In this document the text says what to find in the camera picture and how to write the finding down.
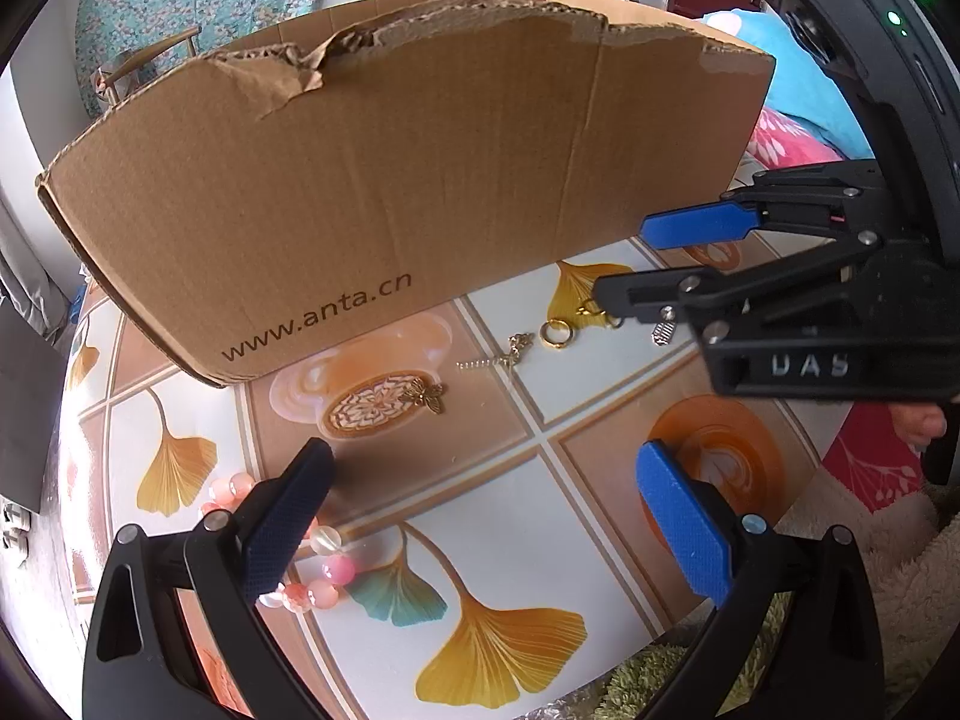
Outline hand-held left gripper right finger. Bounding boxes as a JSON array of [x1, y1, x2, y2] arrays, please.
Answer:
[[636, 441, 886, 720]]

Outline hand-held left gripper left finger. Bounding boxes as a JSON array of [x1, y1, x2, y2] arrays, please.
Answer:
[[81, 439, 336, 720]]

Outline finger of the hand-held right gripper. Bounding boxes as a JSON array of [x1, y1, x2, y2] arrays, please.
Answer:
[[592, 229, 886, 331], [640, 157, 882, 250]]

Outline pink bead bracelet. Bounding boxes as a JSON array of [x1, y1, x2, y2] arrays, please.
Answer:
[[199, 471, 355, 612]]

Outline gold key charm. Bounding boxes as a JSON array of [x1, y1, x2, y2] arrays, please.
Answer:
[[501, 331, 537, 376]]

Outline gold butterfly charm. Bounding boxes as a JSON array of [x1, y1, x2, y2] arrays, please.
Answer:
[[397, 381, 447, 415]]

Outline brown cardboard box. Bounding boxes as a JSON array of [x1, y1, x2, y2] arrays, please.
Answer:
[[36, 0, 777, 389]]

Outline person's right hand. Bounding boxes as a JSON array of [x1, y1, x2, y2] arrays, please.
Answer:
[[892, 403, 947, 455]]

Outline tile patterned table mat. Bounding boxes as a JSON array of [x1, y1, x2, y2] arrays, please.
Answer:
[[56, 229, 863, 720]]

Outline blue pillow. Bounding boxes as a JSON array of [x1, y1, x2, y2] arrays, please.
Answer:
[[701, 9, 871, 162]]

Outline black cabinet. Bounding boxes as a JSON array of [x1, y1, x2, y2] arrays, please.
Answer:
[[0, 300, 65, 515]]

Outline grey curtain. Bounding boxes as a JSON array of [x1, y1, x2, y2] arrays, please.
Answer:
[[0, 195, 76, 346]]

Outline wooden chair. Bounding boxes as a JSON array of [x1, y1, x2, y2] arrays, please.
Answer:
[[91, 24, 203, 110]]

